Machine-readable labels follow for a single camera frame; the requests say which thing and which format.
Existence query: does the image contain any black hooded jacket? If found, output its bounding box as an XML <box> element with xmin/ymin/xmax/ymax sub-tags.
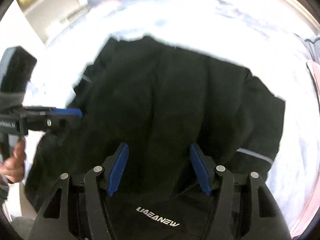
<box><xmin>25</xmin><ymin>37</ymin><xmax>285</xmax><ymax>239</ymax></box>

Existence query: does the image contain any person left hand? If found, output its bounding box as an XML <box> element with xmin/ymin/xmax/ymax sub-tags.
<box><xmin>1</xmin><ymin>138</ymin><xmax>26</xmax><ymax>183</ymax></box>

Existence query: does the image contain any white bookshelf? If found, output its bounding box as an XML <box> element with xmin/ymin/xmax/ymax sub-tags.
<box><xmin>16</xmin><ymin>0</ymin><xmax>80</xmax><ymax>43</ymax></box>

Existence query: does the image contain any grey floral bed cover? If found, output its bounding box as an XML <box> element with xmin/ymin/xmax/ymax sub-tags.
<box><xmin>1</xmin><ymin>0</ymin><xmax>319</xmax><ymax>239</ymax></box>

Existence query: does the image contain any grey pillow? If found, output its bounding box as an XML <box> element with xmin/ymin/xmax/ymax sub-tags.
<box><xmin>300</xmin><ymin>37</ymin><xmax>320</xmax><ymax>64</ymax></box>

